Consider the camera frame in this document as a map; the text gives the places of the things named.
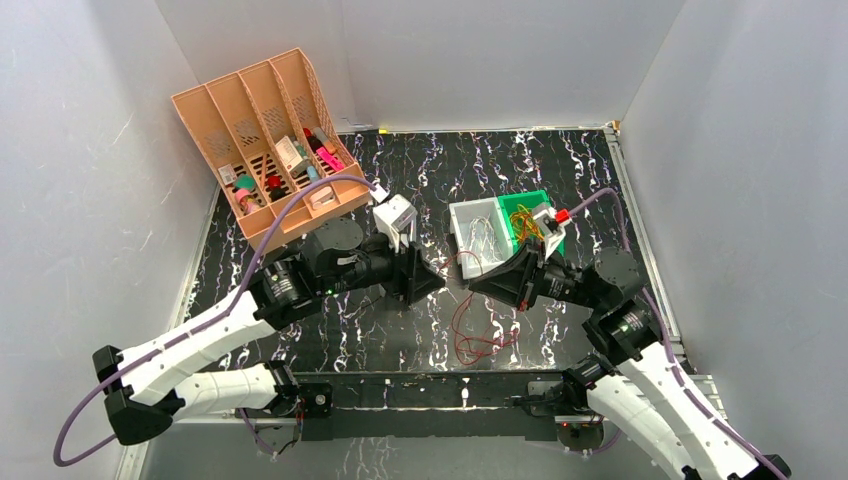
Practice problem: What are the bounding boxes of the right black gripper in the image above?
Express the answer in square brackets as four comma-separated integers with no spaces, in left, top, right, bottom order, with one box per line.
[468,236,604,310]

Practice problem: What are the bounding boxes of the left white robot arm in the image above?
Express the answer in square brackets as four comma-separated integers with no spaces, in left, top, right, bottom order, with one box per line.
[93,218,445,445]

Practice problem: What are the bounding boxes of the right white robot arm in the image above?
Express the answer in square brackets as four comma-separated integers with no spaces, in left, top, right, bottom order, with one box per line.
[469,242,792,479]

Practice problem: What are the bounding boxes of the white plastic bin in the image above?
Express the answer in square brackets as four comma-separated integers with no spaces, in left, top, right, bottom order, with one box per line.
[449,197,513,280]

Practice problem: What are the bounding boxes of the green plastic bin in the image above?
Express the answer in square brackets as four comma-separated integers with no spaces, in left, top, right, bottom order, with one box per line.
[497,190,553,252]

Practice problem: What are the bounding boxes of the white label box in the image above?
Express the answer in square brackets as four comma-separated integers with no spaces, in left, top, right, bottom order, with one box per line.
[275,136,308,177]

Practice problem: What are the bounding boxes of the pink tape roll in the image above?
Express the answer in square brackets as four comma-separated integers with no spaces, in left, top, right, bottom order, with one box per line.
[234,175,260,215]

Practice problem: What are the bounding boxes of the peach desk file organizer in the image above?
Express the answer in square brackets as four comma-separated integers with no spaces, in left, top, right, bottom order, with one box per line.
[172,48,372,249]

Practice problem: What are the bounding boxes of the white wires in bin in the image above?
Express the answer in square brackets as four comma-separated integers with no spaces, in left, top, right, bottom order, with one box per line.
[463,215,508,265]

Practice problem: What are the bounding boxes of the yellow and red wire bundle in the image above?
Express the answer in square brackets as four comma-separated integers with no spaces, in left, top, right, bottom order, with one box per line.
[508,203,545,245]

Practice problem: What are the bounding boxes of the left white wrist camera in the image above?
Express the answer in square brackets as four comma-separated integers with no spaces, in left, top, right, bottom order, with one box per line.
[372,194,418,253]

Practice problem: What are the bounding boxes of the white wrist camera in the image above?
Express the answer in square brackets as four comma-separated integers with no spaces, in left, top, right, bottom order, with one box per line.
[532,202,571,259]
[372,194,418,253]

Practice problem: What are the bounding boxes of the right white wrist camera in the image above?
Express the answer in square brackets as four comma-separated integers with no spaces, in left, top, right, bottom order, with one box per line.
[532,202,571,259]

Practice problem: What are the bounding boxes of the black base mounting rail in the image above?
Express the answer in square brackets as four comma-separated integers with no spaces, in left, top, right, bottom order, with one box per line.
[295,370,599,441]

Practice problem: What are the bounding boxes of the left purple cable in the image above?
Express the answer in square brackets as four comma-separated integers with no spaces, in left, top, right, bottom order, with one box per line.
[52,174,389,468]

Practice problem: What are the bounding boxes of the purple cable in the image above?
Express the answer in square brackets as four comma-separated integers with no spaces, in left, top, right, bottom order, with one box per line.
[566,187,790,480]
[52,174,389,468]

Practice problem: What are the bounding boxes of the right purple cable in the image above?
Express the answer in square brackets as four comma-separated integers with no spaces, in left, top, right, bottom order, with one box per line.
[566,187,790,480]

